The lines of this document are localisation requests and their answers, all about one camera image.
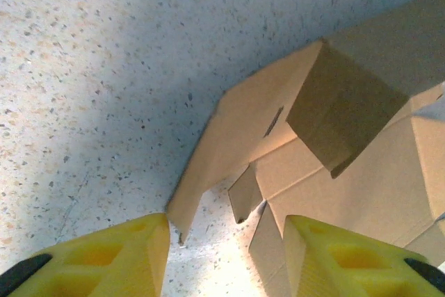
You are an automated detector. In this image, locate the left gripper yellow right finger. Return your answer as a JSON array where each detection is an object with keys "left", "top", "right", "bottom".
[{"left": 283, "top": 214, "right": 445, "bottom": 297}]

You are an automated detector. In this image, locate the brown cardboard paper box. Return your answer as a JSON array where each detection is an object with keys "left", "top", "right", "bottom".
[{"left": 166, "top": 0, "right": 445, "bottom": 297}]

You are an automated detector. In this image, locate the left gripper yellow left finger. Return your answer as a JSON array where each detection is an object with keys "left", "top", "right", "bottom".
[{"left": 0, "top": 212, "right": 172, "bottom": 297}]

